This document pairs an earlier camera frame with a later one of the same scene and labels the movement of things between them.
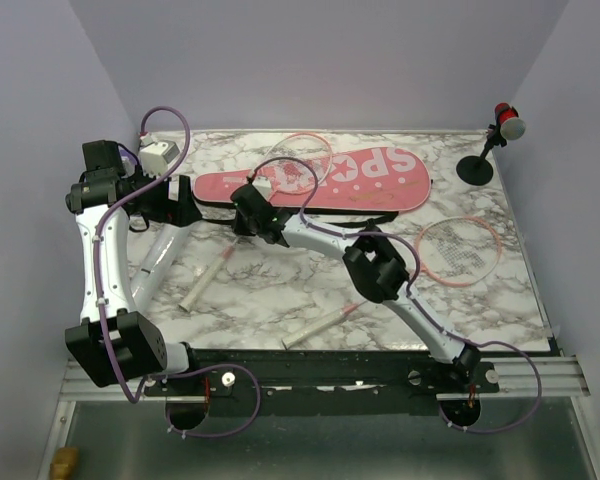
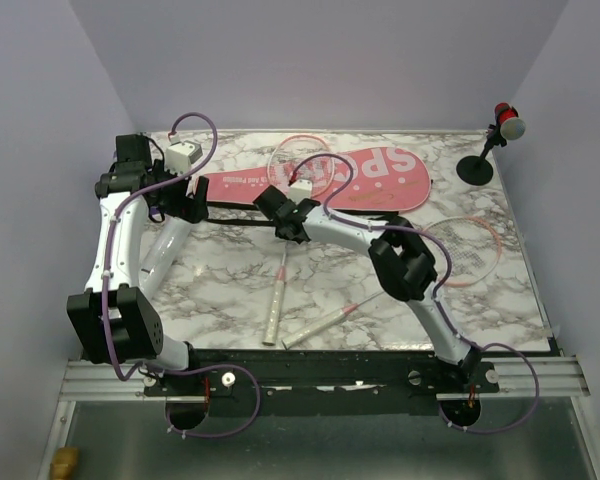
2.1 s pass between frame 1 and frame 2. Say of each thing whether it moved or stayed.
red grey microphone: stayed
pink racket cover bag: stayed
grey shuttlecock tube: stayed
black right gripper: moved
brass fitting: stayed
